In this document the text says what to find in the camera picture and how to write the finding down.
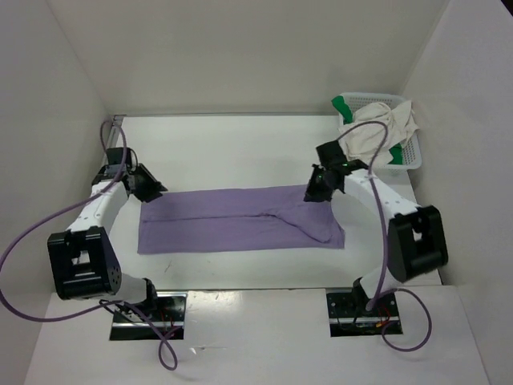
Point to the white t shirt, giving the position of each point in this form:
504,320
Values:
405,113

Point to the green t shirt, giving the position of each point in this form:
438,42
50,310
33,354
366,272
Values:
362,143

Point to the white plastic basket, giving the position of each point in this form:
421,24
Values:
356,100

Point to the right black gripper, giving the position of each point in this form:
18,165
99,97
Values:
313,193

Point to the purple t shirt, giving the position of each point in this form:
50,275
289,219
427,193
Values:
237,219

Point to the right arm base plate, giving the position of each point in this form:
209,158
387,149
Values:
346,320

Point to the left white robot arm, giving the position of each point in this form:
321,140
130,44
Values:
83,261

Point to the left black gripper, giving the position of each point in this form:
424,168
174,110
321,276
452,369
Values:
154,187

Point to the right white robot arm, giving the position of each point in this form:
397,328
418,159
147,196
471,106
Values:
413,236

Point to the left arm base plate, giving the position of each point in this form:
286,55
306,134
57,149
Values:
168,317

